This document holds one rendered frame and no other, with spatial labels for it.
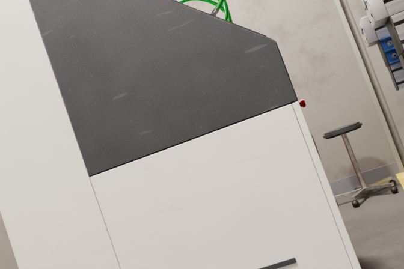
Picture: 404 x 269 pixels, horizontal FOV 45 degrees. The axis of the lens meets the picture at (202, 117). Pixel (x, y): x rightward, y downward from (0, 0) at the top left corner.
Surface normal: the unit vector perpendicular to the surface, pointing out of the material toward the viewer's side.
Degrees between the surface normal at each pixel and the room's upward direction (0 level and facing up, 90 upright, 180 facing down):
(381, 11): 90
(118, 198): 90
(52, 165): 90
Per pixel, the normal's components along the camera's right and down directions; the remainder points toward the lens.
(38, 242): -0.18, 0.00
